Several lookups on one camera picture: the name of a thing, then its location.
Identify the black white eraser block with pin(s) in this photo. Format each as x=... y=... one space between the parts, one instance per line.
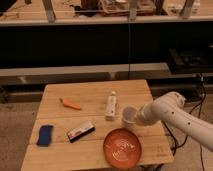
x=80 y=131

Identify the blue sponge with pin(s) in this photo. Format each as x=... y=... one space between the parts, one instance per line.
x=45 y=135

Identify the orange ceramic bowl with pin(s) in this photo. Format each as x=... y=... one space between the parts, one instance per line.
x=122 y=149

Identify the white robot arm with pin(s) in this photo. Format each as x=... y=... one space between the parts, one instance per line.
x=169 y=108

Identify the white tube bottle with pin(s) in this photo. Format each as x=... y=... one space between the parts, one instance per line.
x=110 y=111

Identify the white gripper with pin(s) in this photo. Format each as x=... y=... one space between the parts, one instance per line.
x=140 y=117

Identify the black box on shelf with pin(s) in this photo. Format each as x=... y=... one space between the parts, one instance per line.
x=182 y=61

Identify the orange carrot toy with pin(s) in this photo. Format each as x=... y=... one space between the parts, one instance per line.
x=70 y=104

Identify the wooden table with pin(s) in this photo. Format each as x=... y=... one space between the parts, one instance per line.
x=87 y=152

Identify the long wall shelf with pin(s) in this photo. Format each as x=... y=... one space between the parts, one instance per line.
x=83 y=69

